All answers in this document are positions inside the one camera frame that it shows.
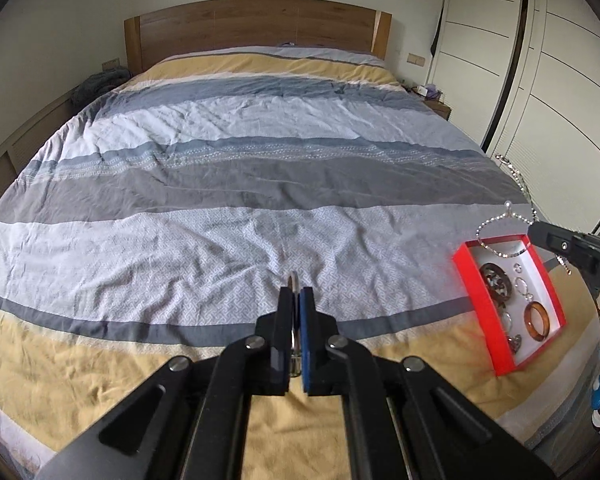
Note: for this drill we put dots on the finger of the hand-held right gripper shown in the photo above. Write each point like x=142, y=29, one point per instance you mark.
x=555, y=240

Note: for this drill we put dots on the thin silver bangle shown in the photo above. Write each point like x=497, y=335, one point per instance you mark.
x=293, y=280

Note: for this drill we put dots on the amber bangle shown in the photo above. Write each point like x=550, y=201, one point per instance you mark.
x=527, y=327

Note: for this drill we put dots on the wall switch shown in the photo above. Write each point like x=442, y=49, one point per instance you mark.
x=416, y=59

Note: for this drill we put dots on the beige low cabinet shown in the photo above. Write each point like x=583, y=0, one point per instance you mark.
x=25, y=135

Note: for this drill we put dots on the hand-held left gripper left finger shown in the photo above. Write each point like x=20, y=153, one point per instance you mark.
x=285, y=330

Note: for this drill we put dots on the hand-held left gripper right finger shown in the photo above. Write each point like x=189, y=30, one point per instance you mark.
x=307, y=335

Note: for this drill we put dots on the grey knitted cloth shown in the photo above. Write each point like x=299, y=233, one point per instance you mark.
x=100, y=85

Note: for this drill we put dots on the wall outlet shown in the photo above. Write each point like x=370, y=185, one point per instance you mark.
x=111, y=64

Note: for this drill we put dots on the brown tortoiseshell bangle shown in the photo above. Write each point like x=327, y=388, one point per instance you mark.
x=502, y=301

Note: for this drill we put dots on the white wardrobe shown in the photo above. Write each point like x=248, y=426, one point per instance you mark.
x=555, y=85

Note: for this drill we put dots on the striped quilt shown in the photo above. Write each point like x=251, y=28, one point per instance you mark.
x=230, y=185

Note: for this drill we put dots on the red jewelry box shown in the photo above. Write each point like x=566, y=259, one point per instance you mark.
x=480, y=320

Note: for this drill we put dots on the wooden headboard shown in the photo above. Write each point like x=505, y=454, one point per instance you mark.
x=255, y=25

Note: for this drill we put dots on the wooden nightstand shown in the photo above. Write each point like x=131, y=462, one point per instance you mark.
x=437, y=108

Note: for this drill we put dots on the purple tissue box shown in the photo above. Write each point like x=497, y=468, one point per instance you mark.
x=430, y=92

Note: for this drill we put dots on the silver brooch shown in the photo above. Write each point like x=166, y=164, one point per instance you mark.
x=516, y=342

